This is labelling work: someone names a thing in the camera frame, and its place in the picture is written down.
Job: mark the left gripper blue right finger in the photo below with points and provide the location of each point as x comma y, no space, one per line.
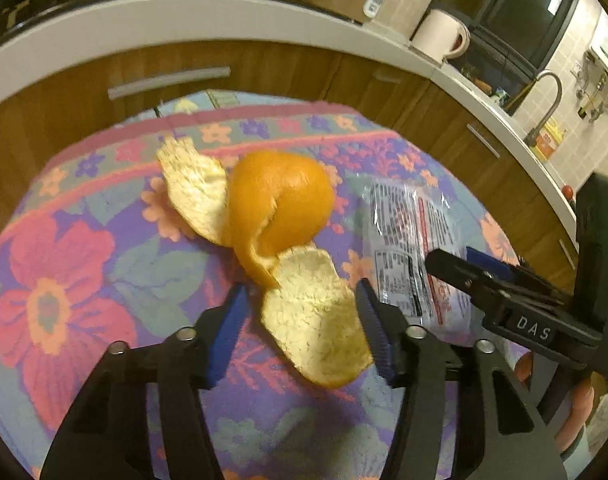
378,322

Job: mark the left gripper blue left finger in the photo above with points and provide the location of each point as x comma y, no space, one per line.
222,328

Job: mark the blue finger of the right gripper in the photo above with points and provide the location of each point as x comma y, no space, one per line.
498,268

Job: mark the clear printed plastic wrapper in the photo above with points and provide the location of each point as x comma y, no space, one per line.
403,223

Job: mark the orange peel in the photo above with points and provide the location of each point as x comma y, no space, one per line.
268,209

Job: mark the red tomato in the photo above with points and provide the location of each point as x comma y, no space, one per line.
568,192

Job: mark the yellow detergent bottle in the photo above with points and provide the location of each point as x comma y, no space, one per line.
547,142

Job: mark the floral purple tablecloth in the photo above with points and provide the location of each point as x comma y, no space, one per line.
94,253

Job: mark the white electric kettle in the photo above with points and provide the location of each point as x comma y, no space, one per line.
441,37

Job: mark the dark window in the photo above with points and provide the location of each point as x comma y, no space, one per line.
511,40

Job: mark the wooden base cabinets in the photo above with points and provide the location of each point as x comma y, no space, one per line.
433,107

